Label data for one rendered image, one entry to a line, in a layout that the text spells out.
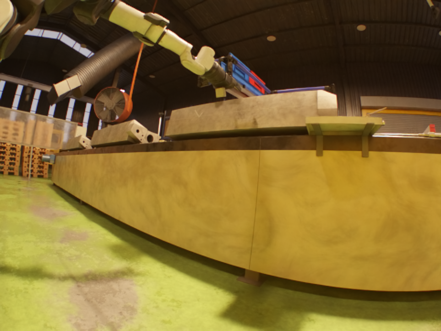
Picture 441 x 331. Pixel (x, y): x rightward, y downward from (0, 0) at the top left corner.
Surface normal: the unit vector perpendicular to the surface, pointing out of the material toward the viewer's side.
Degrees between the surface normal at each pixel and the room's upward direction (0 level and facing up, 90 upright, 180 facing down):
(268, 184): 90
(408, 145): 90
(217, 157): 90
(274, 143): 90
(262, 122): 80
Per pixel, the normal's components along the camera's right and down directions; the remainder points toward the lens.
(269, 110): -0.52, -0.26
